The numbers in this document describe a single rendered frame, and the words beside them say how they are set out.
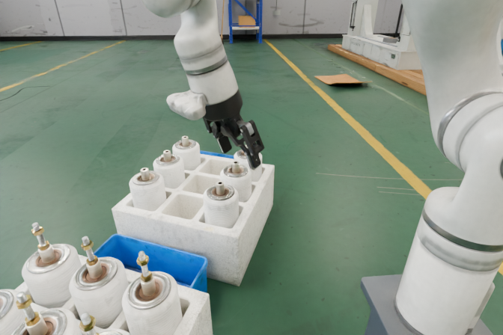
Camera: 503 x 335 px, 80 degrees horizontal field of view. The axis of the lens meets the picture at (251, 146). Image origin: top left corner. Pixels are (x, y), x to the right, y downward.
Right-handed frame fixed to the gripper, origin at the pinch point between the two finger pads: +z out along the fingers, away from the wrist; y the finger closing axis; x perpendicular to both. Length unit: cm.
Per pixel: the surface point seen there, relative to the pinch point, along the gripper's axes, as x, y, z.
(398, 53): -261, 105, 105
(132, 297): 29.4, -0.5, 10.3
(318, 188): -42, 24, 60
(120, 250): 30, 34, 29
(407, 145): -109, 19, 82
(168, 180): 7.5, 38.4, 22.1
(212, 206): 5.5, 13.9, 19.6
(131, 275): 29.2, 11.5, 17.9
